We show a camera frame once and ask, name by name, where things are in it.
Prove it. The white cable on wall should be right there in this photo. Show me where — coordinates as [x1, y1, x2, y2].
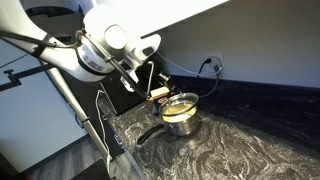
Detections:
[154, 51, 224, 76]

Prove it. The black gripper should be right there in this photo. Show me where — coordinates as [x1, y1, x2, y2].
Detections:
[126, 58, 183, 97]

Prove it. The blue pasta box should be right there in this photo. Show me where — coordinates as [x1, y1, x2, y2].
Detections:
[147, 86, 173, 115]

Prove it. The white wall outlet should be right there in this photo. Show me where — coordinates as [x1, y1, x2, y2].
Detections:
[204, 53, 224, 76]

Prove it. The glass pot lid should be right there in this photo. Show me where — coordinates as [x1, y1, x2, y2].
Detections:
[158, 93, 199, 117]

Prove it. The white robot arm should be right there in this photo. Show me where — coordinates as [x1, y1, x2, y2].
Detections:
[0, 0, 161, 98]

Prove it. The silver metal pole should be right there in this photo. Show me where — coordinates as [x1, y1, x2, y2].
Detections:
[48, 68, 111, 160]

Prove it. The steel pot with black handle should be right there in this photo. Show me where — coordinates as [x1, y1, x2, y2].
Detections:
[137, 106, 199, 145]

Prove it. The black appliance box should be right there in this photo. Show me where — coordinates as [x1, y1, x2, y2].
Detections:
[101, 71, 145, 115]

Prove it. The black power cable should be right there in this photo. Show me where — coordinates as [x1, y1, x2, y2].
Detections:
[196, 58, 221, 99]

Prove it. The white cable on counter edge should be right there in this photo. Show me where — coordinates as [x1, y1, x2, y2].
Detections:
[95, 89, 113, 173]

